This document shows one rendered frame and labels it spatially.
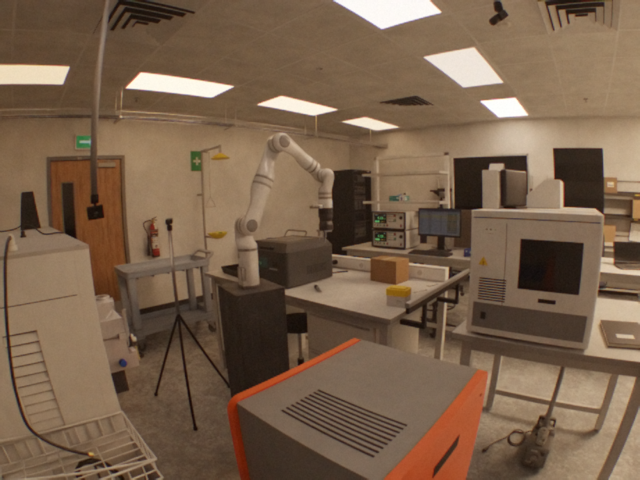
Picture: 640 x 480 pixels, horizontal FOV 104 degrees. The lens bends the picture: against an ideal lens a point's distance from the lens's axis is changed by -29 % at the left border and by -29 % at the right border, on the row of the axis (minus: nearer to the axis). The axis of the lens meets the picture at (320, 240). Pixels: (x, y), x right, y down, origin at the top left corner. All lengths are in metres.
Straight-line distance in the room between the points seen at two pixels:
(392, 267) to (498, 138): 4.36
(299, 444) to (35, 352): 0.49
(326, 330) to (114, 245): 3.39
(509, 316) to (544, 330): 0.16
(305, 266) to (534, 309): 1.53
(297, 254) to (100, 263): 3.09
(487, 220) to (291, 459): 1.17
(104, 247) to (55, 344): 4.13
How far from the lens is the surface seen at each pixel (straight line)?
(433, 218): 3.81
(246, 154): 5.79
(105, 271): 4.83
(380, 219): 4.02
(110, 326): 0.86
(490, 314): 1.54
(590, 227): 1.43
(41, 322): 0.69
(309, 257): 2.43
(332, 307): 1.96
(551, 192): 1.93
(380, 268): 2.45
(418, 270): 2.55
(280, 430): 0.61
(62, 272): 0.67
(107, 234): 4.79
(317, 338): 2.19
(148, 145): 5.01
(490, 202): 1.67
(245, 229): 1.55
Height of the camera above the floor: 1.50
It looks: 7 degrees down
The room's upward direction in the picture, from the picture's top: 2 degrees counter-clockwise
